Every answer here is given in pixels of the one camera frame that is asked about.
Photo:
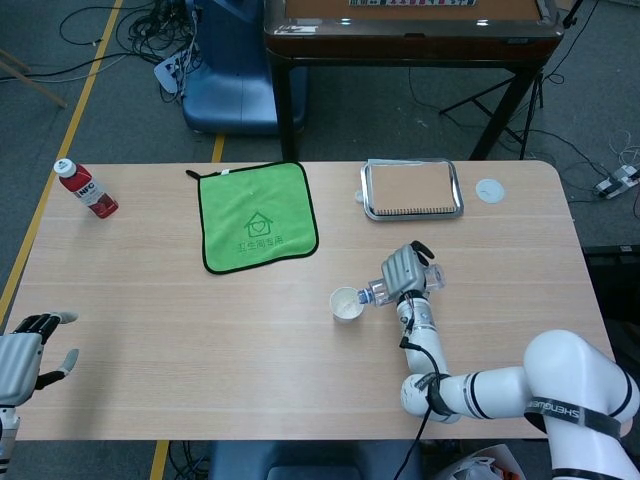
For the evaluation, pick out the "red NFC juice bottle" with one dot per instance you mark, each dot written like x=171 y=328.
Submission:
x=92 y=195

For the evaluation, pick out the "dark wooden mahjong table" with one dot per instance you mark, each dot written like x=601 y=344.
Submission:
x=410 y=45

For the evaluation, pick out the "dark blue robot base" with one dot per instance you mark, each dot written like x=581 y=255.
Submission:
x=310 y=460

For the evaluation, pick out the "transparent water bottle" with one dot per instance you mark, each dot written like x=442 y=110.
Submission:
x=374 y=295

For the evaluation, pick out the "wooden easel leg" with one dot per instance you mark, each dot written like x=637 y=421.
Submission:
x=40 y=85

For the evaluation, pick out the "white power strip by machine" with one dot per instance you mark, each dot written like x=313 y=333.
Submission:
x=167 y=72

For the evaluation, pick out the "white and orange object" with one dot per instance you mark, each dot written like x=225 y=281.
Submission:
x=475 y=465

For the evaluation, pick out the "white paper cup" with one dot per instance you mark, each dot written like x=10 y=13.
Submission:
x=345 y=307

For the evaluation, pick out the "black tripod stand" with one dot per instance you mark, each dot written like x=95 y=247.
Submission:
x=538 y=92

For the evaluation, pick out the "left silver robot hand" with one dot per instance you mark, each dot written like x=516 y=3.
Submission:
x=17 y=367

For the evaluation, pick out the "green cloth with black edge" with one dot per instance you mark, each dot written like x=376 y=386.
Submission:
x=255 y=215

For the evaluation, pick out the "blue machine base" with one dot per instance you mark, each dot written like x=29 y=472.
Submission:
x=230 y=95

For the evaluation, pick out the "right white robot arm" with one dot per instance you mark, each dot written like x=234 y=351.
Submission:
x=570 y=370

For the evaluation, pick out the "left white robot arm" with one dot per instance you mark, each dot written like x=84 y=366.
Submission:
x=6 y=437

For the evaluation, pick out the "white power strip with plugs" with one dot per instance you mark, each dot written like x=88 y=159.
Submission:
x=617 y=181

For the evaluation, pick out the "brown spiral notebook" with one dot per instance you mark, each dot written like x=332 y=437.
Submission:
x=410 y=187

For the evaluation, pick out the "metal tray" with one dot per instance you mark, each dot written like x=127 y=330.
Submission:
x=457 y=187

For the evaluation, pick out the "black box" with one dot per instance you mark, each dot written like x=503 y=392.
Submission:
x=612 y=280

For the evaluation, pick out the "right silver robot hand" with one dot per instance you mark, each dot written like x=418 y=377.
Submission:
x=404 y=270

